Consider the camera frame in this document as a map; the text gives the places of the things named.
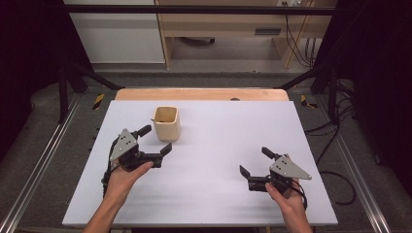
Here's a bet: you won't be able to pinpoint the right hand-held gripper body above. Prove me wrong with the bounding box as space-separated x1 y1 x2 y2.
247 154 313 196

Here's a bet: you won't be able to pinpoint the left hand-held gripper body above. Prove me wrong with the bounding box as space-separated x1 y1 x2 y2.
109 128 163 173

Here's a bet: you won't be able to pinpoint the square wooden cup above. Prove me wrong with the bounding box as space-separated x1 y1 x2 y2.
153 105 182 142

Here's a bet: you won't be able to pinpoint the person's right hand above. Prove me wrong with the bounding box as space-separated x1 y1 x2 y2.
264 181 308 218

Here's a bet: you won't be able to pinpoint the person's left hand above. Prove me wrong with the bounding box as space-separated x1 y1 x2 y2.
105 160 155 202

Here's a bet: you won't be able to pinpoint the white table board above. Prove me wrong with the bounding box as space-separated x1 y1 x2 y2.
61 100 338 227

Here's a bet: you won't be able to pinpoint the wooden table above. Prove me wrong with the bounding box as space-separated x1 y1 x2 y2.
115 87 290 102

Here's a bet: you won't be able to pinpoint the right yellow clamp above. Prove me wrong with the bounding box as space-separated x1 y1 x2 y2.
299 94 319 110

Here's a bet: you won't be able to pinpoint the white cabinet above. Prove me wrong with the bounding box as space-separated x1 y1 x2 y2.
63 0 166 64

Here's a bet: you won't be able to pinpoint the grey desk label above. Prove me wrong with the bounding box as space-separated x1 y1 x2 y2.
254 28 283 36

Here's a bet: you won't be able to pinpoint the wooden desk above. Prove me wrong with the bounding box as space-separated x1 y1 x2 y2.
154 0 338 70

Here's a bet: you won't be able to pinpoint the black curtain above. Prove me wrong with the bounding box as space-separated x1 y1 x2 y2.
314 0 412 190
0 0 95 159

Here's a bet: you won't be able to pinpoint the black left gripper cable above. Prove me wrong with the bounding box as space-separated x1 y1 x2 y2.
100 137 121 199

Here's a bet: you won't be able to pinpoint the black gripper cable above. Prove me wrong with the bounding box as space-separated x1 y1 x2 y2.
100 137 121 199
291 170 358 212

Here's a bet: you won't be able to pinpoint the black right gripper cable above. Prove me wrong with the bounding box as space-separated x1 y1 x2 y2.
291 170 358 212

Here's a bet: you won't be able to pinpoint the black floor cables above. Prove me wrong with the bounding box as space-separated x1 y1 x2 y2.
303 79 358 166

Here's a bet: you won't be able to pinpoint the aluminium floor rail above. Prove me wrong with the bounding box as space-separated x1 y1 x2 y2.
314 93 394 233
0 93 83 233

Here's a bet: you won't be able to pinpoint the black metal frame stand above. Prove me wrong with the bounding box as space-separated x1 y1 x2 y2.
274 61 342 126
57 61 126 124

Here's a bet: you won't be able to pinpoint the hanging black cables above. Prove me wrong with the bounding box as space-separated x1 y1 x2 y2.
281 1 318 70

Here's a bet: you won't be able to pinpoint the black horizontal frame bar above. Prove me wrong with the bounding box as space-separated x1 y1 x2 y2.
63 4 338 16

